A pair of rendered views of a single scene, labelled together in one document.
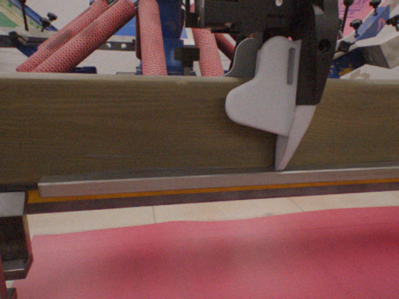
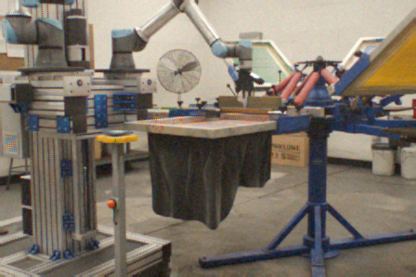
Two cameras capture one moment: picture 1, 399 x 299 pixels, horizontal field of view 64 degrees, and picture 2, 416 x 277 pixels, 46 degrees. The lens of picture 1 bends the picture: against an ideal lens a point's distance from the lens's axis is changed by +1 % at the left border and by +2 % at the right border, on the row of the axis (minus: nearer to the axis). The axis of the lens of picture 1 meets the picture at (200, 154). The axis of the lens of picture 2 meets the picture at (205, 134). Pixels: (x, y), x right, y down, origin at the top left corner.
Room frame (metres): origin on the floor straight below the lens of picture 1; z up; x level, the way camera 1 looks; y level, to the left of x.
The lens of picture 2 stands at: (-1.51, -2.08, 1.19)
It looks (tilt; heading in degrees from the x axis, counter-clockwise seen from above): 6 degrees down; 54
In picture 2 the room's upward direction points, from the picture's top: straight up
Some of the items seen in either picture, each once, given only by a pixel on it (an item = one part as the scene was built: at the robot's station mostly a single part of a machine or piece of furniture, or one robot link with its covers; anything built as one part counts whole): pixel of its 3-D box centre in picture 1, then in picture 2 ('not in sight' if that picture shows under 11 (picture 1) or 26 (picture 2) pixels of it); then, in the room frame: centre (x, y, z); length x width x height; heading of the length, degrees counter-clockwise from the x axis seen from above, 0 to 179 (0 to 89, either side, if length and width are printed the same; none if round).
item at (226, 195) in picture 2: not in sight; (245, 174); (-0.01, -0.33, 0.74); 0.46 x 0.04 x 0.42; 13
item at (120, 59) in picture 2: not in sight; (122, 59); (-0.25, 0.46, 1.31); 0.15 x 0.15 x 0.10
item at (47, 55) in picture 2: not in sight; (50, 57); (-0.72, 0.29, 1.31); 0.15 x 0.15 x 0.10
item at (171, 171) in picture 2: not in sight; (180, 177); (-0.28, -0.18, 0.74); 0.45 x 0.03 x 0.43; 103
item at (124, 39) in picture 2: not in sight; (122, 39); (-0.25, 0.46, 1.42); 0.13 x 0.12 x 0.14; 34
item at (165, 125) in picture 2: not in sight; (219, 123); (0.00, -0.12, 0.97); 0.79 x 0.58 x 0.04; 13
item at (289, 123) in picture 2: not in sight; (291, 122); (0.30, -0.33, 0.97); 0.30 x 0.05 x 0.07; 13
